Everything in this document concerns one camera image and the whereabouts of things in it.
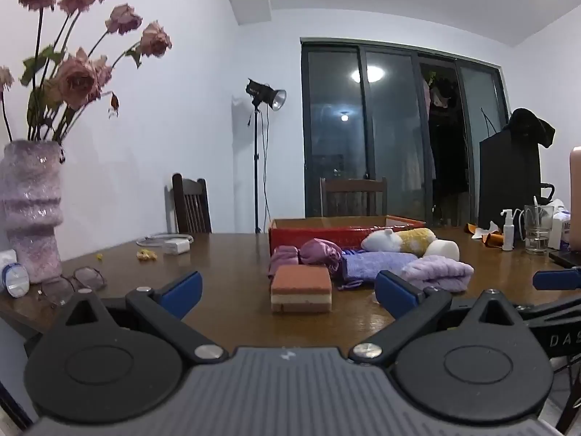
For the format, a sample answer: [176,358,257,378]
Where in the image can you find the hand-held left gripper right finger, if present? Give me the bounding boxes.
[349,270,529,366]

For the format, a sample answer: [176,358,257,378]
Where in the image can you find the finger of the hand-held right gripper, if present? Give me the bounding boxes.
[515,300,581,325]
[532,267,581,291]

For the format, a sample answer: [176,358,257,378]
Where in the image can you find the white drink carton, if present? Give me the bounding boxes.
[551,200,575,251]

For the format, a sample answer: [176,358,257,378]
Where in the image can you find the white spray bottle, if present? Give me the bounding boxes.
[500,209,516,251]

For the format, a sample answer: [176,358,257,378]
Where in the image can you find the dark wooden slatted chair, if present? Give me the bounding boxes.
[171,173,213,234]
[320,177,389,218]

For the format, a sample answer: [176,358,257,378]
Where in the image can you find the black jacket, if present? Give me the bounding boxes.
[506,108,557,148]

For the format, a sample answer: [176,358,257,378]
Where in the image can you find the studio light on stand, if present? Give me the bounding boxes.
[245,78,288,234]

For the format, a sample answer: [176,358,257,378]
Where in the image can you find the dark framed sliding glass door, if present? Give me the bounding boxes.
[300,39,509,228]

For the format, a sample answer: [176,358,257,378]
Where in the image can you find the dried pink rose bouquet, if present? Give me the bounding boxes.
[0,0,173,144]

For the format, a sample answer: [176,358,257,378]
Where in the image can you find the pink satin cloth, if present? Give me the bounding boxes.
[300,237,344,282]

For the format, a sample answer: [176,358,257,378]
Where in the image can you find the white and yellow plush toy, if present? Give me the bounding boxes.
[361,228,437,255]

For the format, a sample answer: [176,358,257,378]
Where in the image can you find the brick red layered sponge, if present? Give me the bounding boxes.
[271,266,333,314]

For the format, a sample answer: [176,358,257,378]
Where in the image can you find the mauve folded cloth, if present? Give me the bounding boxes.
[267,245,300,282]

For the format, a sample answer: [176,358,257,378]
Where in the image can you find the red cardboard box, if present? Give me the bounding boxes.
[268,215,427,257]

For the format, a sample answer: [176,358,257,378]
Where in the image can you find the small white plastic case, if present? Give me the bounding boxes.
[0,250,32,299]

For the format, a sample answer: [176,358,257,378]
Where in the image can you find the white charging cable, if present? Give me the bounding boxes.
[136,233,195,248]

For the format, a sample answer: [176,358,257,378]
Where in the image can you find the thin-framed eyeglasses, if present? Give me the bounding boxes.
[37,267,108,307]

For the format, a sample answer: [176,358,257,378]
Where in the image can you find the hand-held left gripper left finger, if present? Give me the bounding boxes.
[43,271,229,365]

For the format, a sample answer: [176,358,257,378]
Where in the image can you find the black flat monitor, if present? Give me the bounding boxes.
[479,129,543,232]

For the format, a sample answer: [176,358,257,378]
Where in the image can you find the pink laptop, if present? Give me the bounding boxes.
[548,146,581,268]

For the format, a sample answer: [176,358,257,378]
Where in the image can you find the lavender fluffy towel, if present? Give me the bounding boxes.
[402,255,475,294]

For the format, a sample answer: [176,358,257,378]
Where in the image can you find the white foam sponge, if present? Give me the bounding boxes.
[423,239,460,262]

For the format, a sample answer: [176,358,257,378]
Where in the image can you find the hanging clothes behind glass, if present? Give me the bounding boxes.
[420,70,459,110]

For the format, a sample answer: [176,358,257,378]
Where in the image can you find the lilac glazed ceramic vase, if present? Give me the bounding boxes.
[0,141,64,284]

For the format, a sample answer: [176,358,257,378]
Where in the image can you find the periwinkle terry towel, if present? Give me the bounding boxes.
[336,250,418,290]

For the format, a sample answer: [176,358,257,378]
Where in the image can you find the clear drinking glass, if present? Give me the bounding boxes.
[523,204,555,255]

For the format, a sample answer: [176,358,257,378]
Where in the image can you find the orange wrapper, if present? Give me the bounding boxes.
[464,222,504,247]

